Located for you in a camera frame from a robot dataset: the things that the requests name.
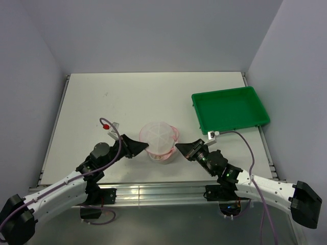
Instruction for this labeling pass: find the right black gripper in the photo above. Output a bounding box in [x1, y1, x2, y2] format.
[175, 138, 216, 176]

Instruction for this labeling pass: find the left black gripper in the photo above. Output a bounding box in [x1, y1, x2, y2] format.
[101, 134, 148, 170]

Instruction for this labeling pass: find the white mesh laundry bag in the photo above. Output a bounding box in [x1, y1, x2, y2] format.
[139, 121, 179, 164]

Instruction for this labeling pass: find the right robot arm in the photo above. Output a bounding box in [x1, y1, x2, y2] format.
[176, 139, 322, 229]

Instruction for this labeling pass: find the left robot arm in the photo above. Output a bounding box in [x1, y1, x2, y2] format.
[1, 134, 149, 244]

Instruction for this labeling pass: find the green plastic bin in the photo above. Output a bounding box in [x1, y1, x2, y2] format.
[191, 86, 270, 135]

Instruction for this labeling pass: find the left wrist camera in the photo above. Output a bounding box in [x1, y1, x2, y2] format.
[101, 123, 118, 140]

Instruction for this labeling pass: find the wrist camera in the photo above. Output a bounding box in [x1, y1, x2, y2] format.
[101, 123, 118, 140]
[204, 131, 220, 146]

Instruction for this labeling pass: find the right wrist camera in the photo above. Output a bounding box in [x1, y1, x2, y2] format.
[204, 131, 220, 146]

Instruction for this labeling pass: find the aluminium frame rail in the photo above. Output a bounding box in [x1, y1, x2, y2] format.
[12, 73, 307, 245]

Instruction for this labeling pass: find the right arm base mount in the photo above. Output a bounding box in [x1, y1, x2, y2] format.
[203, 184, 251, 219]

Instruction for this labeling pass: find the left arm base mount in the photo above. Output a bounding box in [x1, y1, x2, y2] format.
[80, 188, 116, 223]

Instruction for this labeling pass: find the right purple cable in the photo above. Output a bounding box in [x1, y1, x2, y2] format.
[218, 130, 279, 245]

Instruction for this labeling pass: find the purple cable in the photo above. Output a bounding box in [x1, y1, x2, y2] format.
[218, 130, 279, 245]
[0, 117, 121, 242]

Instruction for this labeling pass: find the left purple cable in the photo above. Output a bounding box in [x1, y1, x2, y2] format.
[0, 117, 121, 242]

